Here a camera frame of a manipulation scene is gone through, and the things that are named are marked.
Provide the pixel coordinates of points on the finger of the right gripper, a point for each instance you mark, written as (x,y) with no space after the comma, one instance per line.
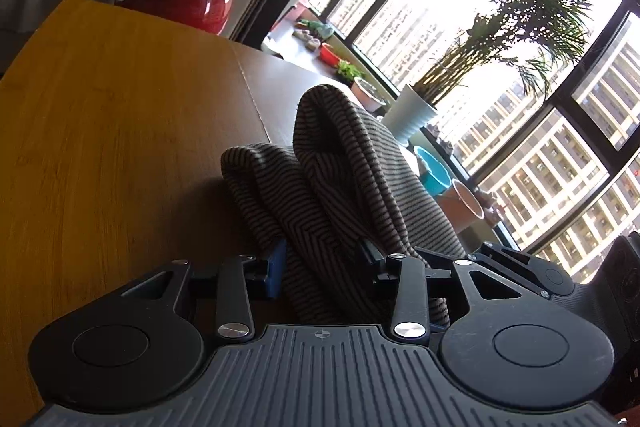
(500,272)

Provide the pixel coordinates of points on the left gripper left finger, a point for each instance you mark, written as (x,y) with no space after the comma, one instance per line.
(143,342)

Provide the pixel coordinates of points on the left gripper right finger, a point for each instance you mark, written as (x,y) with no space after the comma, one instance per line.
(525,353)

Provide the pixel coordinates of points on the striped grey knit garment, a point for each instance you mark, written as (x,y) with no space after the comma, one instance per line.
(342,181)

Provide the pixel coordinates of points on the pink plastic bucket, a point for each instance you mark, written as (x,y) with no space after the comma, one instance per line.
(460,206)

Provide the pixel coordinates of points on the teal plastic basin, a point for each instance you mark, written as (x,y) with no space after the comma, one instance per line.
(433,175)

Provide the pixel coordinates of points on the white ribbed plant pot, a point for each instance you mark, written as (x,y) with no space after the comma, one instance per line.
(407,115)

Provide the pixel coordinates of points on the potted bamboo palm plant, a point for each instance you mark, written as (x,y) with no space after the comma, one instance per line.
(530,36)

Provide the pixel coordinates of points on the green leafy vegetables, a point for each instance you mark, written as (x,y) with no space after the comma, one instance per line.
(347,73)

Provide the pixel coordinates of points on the red basin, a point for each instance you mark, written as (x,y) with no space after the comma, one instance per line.
(328,56)

